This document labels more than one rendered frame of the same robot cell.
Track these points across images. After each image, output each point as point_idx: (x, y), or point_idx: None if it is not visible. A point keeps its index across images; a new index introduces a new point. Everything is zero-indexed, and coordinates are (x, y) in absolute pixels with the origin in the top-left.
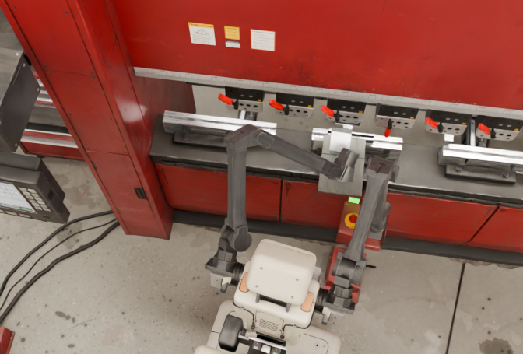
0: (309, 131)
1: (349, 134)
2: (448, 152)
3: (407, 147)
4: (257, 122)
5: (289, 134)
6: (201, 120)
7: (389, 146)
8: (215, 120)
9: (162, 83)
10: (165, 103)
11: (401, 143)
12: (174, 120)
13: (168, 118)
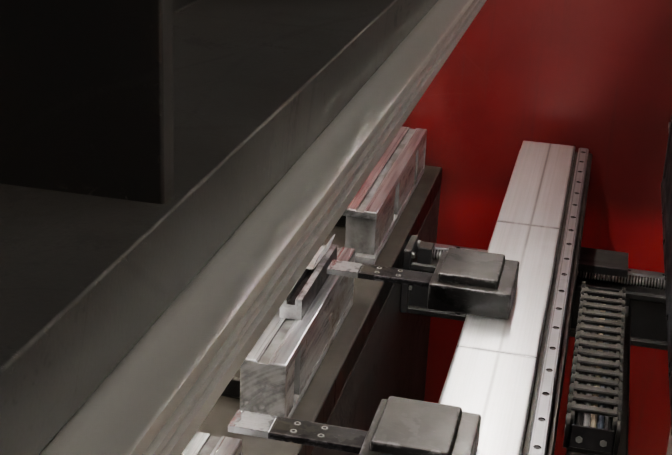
0: (373, 304)
1: (311, 265)
2: (198, 443)
3: (281, 449)
4: (383, 195)
5: (367, 279)
6: (399, 153)
7: (260, 340)
8: (394, 162)
9: (507, 150)
10: (491, 211)
11: (266, 364)
12: (401, 133)
13: (406, 130)
